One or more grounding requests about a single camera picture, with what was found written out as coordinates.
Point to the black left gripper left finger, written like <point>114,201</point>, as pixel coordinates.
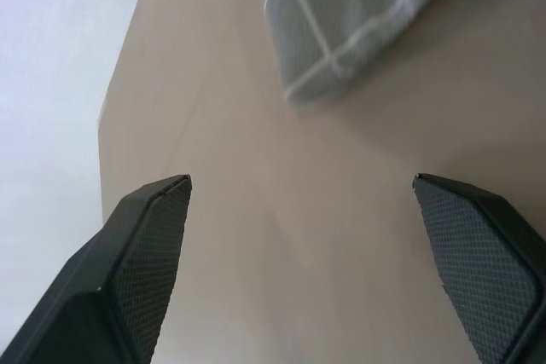
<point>111,283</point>

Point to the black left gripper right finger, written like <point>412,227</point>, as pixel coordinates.
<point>482,261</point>

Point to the grey checked cloth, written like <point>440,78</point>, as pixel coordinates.
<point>341,19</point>

